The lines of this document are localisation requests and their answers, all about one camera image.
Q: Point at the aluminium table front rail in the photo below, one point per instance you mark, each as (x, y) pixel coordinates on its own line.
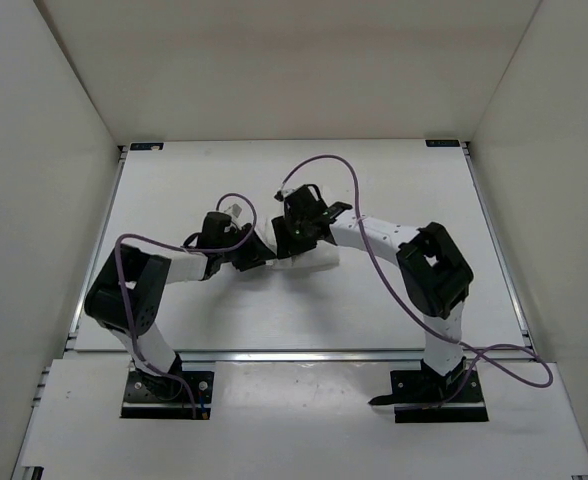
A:
(209, 356)

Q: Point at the blue table label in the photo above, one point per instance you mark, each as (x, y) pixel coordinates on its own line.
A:
(146, 146)
(442, 143)

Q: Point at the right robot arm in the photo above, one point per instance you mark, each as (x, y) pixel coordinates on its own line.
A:
(435, 274)

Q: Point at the left blue table label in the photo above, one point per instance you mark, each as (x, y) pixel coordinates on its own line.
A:
(146, 146)

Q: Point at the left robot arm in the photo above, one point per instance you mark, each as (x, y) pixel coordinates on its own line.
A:
(125, 297)

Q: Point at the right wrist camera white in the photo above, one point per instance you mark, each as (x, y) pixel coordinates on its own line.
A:
(283, 193)

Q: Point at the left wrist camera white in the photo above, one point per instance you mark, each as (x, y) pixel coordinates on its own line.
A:
(234, 211)

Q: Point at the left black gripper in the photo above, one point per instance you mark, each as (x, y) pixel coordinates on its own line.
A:
(255, 253)

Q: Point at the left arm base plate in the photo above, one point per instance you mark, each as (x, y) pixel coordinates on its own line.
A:
(159, 398)

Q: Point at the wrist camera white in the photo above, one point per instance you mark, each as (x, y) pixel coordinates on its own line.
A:
(283, 193)
(234, 211)

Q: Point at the right blue table label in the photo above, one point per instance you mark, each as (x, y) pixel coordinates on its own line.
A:
(442, 143)

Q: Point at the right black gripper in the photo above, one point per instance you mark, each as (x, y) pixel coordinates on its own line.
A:
(285, 244)

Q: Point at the white pleated skirt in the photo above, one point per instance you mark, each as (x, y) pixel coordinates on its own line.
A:
(324, 256)

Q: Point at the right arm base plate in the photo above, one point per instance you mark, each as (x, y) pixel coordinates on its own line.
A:
(418, 399)

